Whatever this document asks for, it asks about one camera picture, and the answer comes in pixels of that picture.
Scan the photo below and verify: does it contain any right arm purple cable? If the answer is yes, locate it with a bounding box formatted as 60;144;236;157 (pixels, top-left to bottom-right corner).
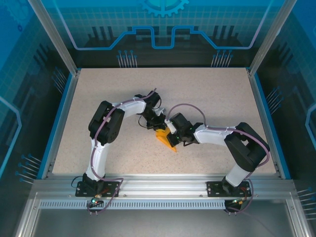
166;103;271;215

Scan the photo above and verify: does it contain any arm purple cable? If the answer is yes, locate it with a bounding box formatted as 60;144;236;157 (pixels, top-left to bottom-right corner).
166;103;271;215
86;87;158;215

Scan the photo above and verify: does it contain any aluminium cross rail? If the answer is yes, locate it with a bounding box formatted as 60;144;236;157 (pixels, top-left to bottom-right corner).
32;172;297;198

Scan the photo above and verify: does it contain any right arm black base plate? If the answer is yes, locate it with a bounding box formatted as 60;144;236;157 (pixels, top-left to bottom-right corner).
206;181;250;198

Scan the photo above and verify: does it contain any slotted grey cable duct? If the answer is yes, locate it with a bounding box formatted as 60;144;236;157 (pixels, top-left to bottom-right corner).
39;200;229;210

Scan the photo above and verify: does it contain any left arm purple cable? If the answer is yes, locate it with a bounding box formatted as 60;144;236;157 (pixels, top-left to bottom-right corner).
86;87;158;215

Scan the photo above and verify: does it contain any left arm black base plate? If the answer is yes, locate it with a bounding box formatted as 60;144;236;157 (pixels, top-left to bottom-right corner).
75;181;121;198

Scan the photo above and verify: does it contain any aluminium side rail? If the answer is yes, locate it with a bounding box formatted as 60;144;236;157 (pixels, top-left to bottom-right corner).
46;70;82;180
247;70;282;180

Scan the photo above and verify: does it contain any thin black wire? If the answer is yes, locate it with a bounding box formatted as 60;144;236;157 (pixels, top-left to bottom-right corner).
71;174;86;189

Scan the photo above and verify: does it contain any aluminium corner post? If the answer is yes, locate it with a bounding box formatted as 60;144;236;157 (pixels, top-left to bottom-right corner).
27;0;81;77
247;0;298;77

